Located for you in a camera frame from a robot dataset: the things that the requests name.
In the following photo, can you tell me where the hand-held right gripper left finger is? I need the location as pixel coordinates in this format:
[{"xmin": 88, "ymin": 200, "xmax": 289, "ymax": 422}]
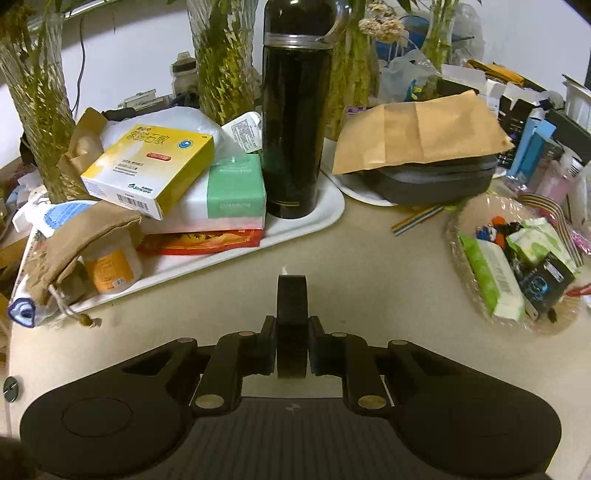
[{"xmin": 117, "ymin": 315, "xmax": 279, "ymax": 414}]

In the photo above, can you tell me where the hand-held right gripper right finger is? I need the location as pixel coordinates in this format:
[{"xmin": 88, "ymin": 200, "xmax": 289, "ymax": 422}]
[{"xmin": 307, "ymin": 315, "xmax": 462, "ymax": 414}]

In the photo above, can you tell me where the black tape roll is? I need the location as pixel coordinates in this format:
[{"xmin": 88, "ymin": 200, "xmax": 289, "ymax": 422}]
[{"xmin": 276, "ymin": 274, "xmax": 308, "ymax": 379}]

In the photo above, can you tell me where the white tray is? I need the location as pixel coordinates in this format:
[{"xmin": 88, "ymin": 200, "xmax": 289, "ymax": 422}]
[{"xmin": 9, "ymin": 138, "xmax": 346, "ymax": 324}]

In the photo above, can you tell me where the green tissue pack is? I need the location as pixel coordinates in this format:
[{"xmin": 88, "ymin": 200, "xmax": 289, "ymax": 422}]
[{"xmin": 139, "ymin": 153, "xmax": 267, "ymax": 234}]

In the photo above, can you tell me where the clear glass dish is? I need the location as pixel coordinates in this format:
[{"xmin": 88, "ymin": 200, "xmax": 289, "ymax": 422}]
[{"xmin": 444, "ymin": 194, "xmax": 585, "ymax": 335}]

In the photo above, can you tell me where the white plate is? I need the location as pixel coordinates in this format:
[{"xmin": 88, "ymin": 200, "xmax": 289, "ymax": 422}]
[{"xmin": 322, "ymin": 168, "xmax": 400, "ymax": 207}]

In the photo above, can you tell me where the orange jar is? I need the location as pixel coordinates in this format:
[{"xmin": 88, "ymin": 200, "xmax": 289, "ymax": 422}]
[{"xmin": 83, "ymin": 226, "xmax": 144, "ymax": 295}]

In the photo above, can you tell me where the green white wipes pack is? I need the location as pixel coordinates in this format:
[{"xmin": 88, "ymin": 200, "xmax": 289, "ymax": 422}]
[{"xmin": 458, "ymin": 232, "xmax": 527, "ymax": 321}]

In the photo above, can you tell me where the black carrying case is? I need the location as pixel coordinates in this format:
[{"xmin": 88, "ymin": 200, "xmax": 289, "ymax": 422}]
[{"xmin": 372, "ymin": 154, "xmax": 500, "ymax": 206}]

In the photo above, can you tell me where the black thermos bottle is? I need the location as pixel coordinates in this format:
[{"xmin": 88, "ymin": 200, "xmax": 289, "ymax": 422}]
[{"xmin": 261, "ymin": 0, "xmax": 349, "ymax": 220}]

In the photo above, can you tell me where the yellow medicine box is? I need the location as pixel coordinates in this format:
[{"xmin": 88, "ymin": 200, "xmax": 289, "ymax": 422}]
[{"xmin": 80, "ymin": 124, "xmax": 215, "ymax": 221}]

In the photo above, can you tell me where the white printed tissue packet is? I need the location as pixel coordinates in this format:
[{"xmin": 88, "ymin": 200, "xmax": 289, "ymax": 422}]
[{"xmin": 221, "ymin": 111, "xmax": 264, "ymax": 153}]

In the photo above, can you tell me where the black box blue print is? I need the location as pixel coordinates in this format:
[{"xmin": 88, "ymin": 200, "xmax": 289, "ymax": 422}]
[{"xmin": 516, "ymin": 251, "xmax": 578, "ymax": 319}]

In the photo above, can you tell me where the brown paper envelope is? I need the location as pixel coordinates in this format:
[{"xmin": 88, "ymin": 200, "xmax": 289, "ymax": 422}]
[{"xmin": 332, "ymin": 90, "xmax": 515, "ymax": 175}]

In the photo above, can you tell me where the soft green wipes pack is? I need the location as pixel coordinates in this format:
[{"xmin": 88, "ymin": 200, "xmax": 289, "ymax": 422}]
[{"xmin": 505, "ymin": 217, "xmax": 580, "ymax": 268}]

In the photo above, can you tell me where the glass vase with bamboo stems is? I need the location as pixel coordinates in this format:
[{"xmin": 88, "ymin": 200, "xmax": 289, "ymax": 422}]
[
  {"xmin": 425, "ymin": 0, "xmax": 462, "ymax": 100},
  {"xmin": 332, "ymin": 0, "xmax": 384, "ymax": 139},
  {"xmin": 0, "ymin": 14, "xmax": 77, "ymax": 204},
  {"xmin": 187, "ymin": 0, "xmax": 259, "ymax": 125}
]

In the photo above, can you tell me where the crumpled brown paper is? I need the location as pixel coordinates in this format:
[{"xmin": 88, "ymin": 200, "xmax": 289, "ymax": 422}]
[{"xmin": 58, "ymin": 108, "xmax": 109, "ymax": 195}]

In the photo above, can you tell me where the white lidded jar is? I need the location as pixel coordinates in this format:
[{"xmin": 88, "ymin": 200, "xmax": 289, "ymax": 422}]
[{"xmin": 171, "ymin": 51, "xmax": 201, "ymax": 95}]

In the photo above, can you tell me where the translucent plastic bag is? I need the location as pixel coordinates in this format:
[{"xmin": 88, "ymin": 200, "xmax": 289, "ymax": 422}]
[{"xmin": 379, "ymin": 14, "xmax": 444, "ymax": 102}]

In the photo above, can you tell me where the pink glitter strip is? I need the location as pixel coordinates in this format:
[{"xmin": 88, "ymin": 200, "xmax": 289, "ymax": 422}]
[{"xmin": 570, "ymin": 226, "xmax": 591, "ymax": 254}]

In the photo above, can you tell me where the pink pump bottle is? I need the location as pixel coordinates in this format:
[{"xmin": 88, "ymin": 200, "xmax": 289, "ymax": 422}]
[{"xmin": 536, "ymin": 152, "xmax": 585, "ymax": 206}]

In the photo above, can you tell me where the blue product box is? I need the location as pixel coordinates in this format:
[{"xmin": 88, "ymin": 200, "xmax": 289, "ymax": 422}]
[{"xmin": 515, "ymin": 117, "xmax": 557, "ymax": 178}]

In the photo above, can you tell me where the mustard yellow cloth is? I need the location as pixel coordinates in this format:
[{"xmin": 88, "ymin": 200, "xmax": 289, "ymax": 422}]
[{"xmin": 466, "ymin": 59, "xmax": 527, "ymax": 86}]

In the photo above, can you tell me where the brown drawstring pouch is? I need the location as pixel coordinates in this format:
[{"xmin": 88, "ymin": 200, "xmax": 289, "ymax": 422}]
[{"xmin": 25, "ymin": 202, "xmax": 144, "ymax": 328}]

